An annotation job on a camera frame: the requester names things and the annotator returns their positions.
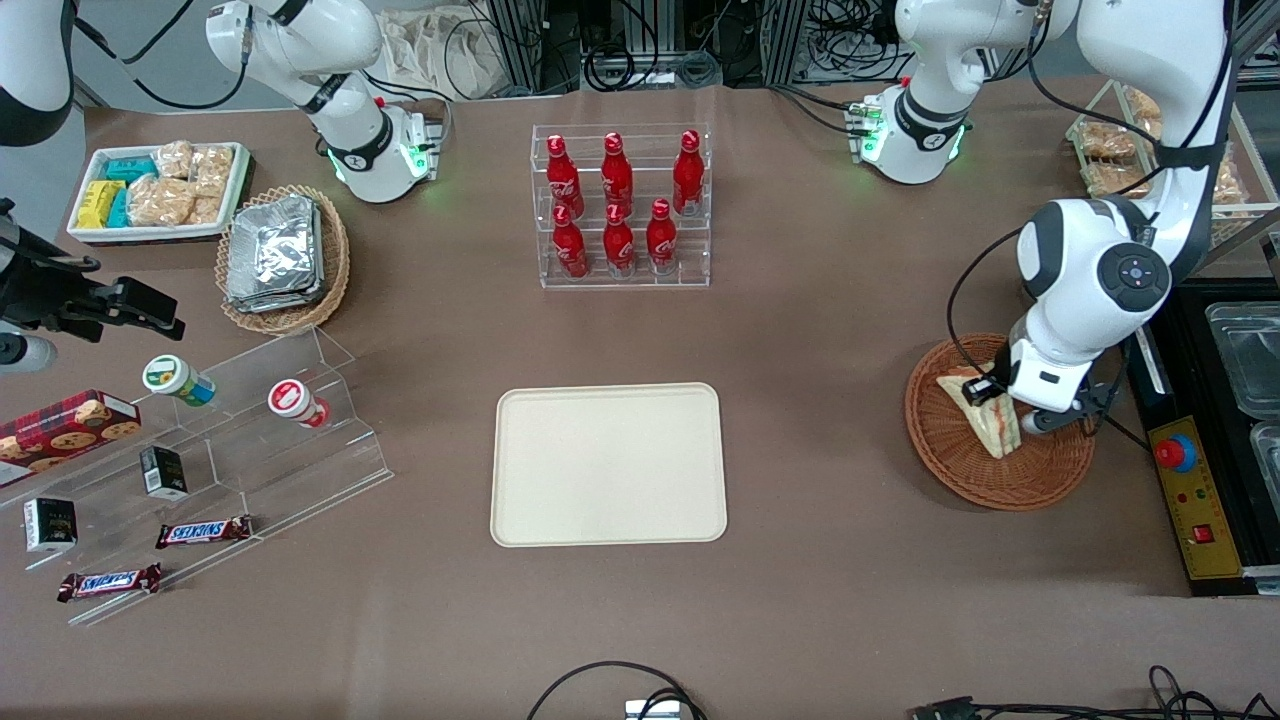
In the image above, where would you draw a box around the clear acrylic bottle rack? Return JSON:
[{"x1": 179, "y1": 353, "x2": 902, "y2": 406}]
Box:
[{"x1": 531, "y1": 124, "x2": 713, "y2": 291}]

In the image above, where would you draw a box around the beige plastic tray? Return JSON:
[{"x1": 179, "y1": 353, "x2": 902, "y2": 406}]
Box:
[{"x1": 490, "y1": 383, "x2": 728, "y2": 548}]

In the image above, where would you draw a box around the aluminium frame post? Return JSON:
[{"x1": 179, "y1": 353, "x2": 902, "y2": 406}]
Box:
[
  {"x1": 760, "y1": 0, "x2": 813, "y2": 86},
  {"x1": 485, "y1": 0, "x2": 583, "y2": 96}
]

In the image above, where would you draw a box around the white rectangular snack bin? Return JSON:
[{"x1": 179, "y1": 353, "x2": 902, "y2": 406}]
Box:
[{"x1": 67, "y1": 142, "x2": 251, "y2": 246}]

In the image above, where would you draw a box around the white wire rack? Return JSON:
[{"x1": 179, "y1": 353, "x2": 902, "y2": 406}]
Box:
[{"x1": 1065, "y1": 80, "x2": 1280, "y2": 251}]

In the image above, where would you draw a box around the stack of silver foil packs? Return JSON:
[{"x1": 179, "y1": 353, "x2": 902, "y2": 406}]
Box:
[{"x1": 225, "y1": 195, "x2": 326, "y2": 314}]

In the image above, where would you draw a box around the small black carton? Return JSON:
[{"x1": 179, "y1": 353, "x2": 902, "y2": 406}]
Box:
[
  {"x1": 139, "y1": 446, "x2": 189, "y2": 501},
  {"x1": 23, "y1": 497, "x2": 78, "y2": 553}
]

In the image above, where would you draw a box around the round brown wicker basket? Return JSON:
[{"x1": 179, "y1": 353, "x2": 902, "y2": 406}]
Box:
[{"x1": 905, "y1": 333, "x2": 1096, "y2": 512}]

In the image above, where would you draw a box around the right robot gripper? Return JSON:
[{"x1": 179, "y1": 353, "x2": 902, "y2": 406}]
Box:
[{"x1": 0, "y1": 203, "x2": 188, "y2": 342}]

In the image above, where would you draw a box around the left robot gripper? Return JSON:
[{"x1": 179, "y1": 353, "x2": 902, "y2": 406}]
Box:
[{"x1": 962, "y1": 338, "x2": 1093, "y2": 413}]

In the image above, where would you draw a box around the yellow snack packet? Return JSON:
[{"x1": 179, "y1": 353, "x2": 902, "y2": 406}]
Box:
[{"x1": 77, "y1": 180, "x2": 126, "y2": 229}]

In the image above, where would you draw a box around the black appliance with yellow panel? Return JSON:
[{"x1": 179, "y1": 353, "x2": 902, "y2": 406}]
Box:
[{"x1": 1125, "y1": 280, "x2": 1280, "y2": 598}]

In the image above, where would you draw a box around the beige cloth bag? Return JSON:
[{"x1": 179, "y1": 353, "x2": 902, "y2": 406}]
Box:
[{"x1": 375, "y1": 8, "x2": 511, "y2": 101}]

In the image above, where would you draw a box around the clear plastic container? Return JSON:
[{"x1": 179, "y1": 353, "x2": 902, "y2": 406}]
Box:
[
  {"x1": 1250, "y1": 420, "x2": 1280, "y2": 491},
  {"x1": 1205, "y1": 303, "x2": 1280, "y2": 419}
]

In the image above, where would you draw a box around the triangular sandwich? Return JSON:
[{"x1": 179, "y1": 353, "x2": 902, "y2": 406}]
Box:
[{"x1": 937, "y1": 365, "x2": 1023, "y2": 460}]

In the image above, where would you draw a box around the grey metal bar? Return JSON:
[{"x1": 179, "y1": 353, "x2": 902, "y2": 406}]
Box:
[{"x1": 1195, "y1": 205, "x2": 1280, "y2": 276}]

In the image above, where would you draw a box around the black knotted power cable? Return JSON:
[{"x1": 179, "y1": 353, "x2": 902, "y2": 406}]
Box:
[{"x1": 1098, "y1": 405, "x2": 1151, "y2": 451}]

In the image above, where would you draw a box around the red cola bottle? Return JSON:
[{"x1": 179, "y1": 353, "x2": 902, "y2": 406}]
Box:
[
  {"x1": 672, "y1": 130, "x2": 706, "y2": 217},
  {"x1": 646, "y1": 199, "x2": 678, "y2": 275},
  {"x1": 601, "y1": 132, "x2": 635, "y2": 213},
  {"x1": 552, "y1": 205, "x2": 589, "y2": 279},
  {"x1": 603, "y1": 203, "x2": 636, "y2": 278},
  {"x1": 545, "y1": 135, "x2": 585, "y2": 217}
]

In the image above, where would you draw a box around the cup with red lid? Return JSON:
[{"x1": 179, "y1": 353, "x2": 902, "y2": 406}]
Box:
[{"x1": 267, "y1": 379, "x2": 331, "y2": 429}]

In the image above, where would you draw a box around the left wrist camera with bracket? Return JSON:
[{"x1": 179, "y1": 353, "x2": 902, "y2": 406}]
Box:
[{"x1": 1020, "y1": 385, "x2": 1103, "y2": 437}]

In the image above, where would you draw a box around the cup with green lid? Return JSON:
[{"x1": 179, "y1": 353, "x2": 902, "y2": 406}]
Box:
[{"x1": 142, "y1": 354, "x2": 217, "y2": 407}]

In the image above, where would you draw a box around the Snickers chocolate bar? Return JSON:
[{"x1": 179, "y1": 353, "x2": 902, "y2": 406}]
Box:
[
  {"x1": 57, "y1": 563, "x2": 163, "y2": 603},
  {"x1": 155, "y1": 515, "x2": 253, "y2": 550}
]

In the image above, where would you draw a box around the black looped cable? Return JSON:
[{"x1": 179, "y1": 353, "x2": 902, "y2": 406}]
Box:
[{"x1": 527, "y1": 660, "x2": 706, "y2": 720}]

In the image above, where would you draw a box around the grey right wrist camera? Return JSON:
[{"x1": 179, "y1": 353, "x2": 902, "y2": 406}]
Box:
[{"x1": 0, "y1": 333, "x2": 58, "y2": 374}]

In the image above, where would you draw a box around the black cable with plug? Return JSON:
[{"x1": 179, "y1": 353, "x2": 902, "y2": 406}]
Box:
[{"x1": 910, "y1": 665, "x2": 1280, "y2": 720}]

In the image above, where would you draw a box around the red tartan cookie box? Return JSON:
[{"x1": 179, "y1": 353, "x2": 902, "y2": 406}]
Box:
[{"x1": 0, "y1": 390, "x2": 142, "y2": 489}]

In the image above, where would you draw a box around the clear acrylic stepped shelf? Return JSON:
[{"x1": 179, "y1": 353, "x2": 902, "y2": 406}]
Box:
[{"x1": 0, "y1": 325, "x2": 394, "y2": 628}]

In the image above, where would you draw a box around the light oval wicker basket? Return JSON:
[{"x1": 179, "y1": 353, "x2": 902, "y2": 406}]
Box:
[{"x1": 215, "y1": 185, "x2": 351, "y2": 336}]

